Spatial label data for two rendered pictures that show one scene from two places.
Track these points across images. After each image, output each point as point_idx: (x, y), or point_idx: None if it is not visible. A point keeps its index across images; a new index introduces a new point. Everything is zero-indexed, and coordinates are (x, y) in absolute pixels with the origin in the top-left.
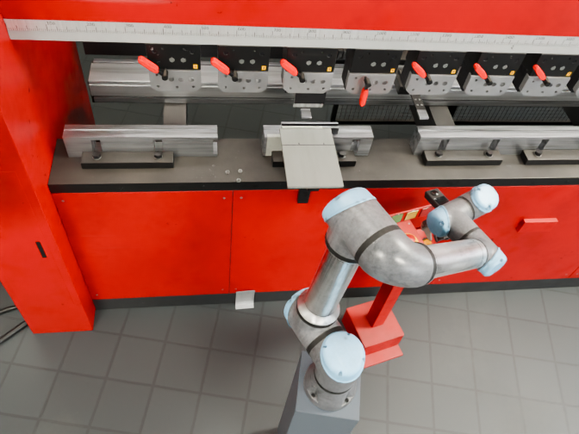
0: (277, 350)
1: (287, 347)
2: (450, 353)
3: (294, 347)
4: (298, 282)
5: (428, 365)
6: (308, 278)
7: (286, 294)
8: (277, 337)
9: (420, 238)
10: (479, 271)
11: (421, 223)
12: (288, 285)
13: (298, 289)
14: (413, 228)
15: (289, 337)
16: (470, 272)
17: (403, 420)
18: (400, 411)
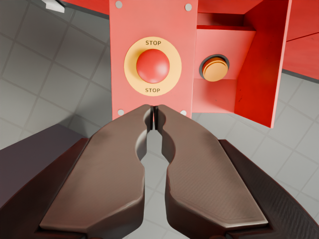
0: (74, 62)
1: (84, 63)
2: (218, 116)
3: (89, 65)
4: (95, 6)
5: (194, 119)
6: (104, 6)
7: (92, 11)
8: (77, 50)
9: (192, 70)
10: (294, 66)
11: (42, 176)
12: (85, 4)
13: (101, 12)
14: (190, 29)
15: (89, 55)
16: (285, 63)
17: (153, 150)
18: (154, 143)
